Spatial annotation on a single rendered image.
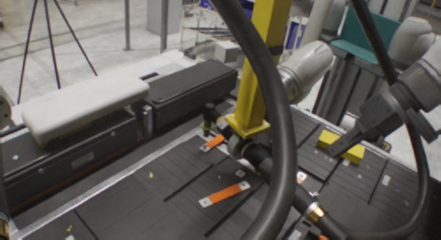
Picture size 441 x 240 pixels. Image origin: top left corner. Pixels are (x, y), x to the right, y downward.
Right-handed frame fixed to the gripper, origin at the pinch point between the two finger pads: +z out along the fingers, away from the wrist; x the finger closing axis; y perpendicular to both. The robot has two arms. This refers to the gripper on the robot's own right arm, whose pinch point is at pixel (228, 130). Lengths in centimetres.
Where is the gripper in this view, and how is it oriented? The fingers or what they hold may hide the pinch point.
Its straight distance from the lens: 76.7
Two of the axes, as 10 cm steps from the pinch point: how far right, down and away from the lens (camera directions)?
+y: 5.6, 5.3, -6.4
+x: 3.0, 5.8, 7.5
